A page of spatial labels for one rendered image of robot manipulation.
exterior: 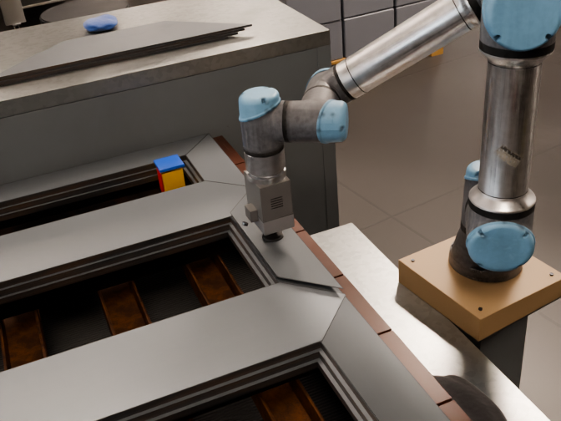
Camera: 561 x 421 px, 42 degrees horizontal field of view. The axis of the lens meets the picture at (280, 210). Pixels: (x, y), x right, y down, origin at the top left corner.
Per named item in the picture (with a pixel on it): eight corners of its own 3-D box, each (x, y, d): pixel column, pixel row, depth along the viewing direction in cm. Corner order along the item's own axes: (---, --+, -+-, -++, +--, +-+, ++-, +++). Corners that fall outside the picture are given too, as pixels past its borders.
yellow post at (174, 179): (174, 242, 180) (162, 174, 170) (169, 232, 184) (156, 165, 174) (194, 236, 181) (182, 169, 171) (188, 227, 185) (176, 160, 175)
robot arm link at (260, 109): (279, 101, 125) (231, 101, 126) (284, 158, 130) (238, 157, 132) (286, 83, 131) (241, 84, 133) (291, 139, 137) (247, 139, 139)
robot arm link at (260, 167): (252, 161, 131) (236, 144, 137) (255, 184, 133) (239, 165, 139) (290, 151, 133) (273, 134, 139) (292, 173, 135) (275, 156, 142)
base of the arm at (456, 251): (492, 235, 163) (497, 196, 158) (538, 270, 151) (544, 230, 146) (434, 252, 158) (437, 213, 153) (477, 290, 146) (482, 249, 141)
